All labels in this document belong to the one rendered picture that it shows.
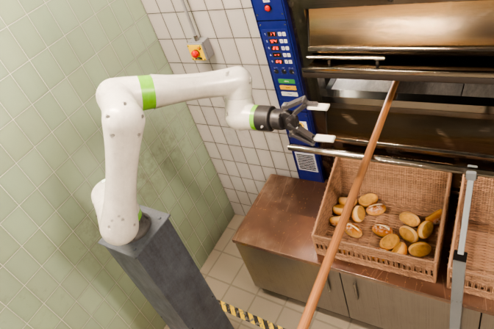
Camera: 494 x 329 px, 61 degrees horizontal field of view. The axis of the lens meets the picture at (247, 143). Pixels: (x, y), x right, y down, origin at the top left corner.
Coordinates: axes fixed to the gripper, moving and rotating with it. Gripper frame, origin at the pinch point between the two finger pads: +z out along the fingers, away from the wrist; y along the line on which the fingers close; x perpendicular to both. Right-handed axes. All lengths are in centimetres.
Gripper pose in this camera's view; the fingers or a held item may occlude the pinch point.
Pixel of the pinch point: (328, 123)
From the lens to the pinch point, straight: 142.6
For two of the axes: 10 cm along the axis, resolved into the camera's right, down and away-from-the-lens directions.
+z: 8.6, 1.1, -5.0
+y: 2.7, 7.5, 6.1
